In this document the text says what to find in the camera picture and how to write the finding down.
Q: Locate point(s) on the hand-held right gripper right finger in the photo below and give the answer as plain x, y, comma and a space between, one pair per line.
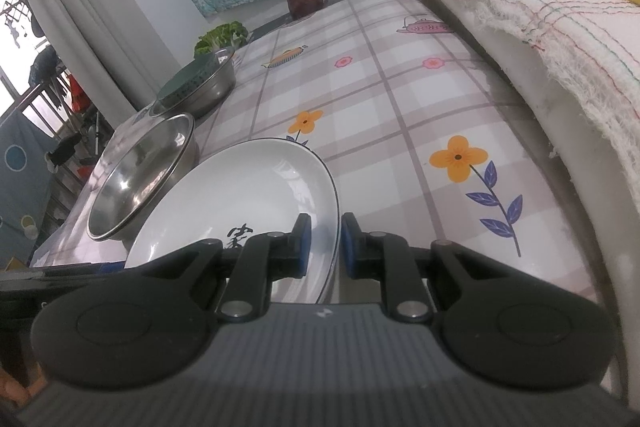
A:
348, 252

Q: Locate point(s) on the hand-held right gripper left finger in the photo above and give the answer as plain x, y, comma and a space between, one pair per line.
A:
302, 252

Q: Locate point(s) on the white printed ceramic plate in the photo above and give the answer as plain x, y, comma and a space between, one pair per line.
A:
260, 197

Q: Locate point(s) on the deep steel bowl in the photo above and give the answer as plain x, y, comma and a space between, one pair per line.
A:
223, 59
212, 92

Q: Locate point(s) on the green ceramic bowl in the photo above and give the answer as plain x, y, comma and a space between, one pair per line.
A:
192, 77

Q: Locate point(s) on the blue patterned sheet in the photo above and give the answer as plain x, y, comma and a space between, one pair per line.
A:
25, 187

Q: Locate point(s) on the checked floral tablecloth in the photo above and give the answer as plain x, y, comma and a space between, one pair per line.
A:
390, 117

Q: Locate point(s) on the metal railing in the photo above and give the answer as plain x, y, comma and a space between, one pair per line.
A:
45, 107

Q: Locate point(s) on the orange hanging garment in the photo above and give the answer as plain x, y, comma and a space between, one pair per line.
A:
80, 93

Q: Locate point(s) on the green leafy cabbage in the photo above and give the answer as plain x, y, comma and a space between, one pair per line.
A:
220, 37

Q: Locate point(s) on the dark hanging jacket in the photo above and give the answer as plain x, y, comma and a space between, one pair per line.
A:
45, 67

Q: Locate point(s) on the dark red round fruit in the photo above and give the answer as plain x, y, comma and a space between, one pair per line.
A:
304, 3

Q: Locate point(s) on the white curtain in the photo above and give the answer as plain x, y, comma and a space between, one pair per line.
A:
75, 7

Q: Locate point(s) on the white fringed cloth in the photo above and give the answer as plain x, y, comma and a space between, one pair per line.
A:
540, 7

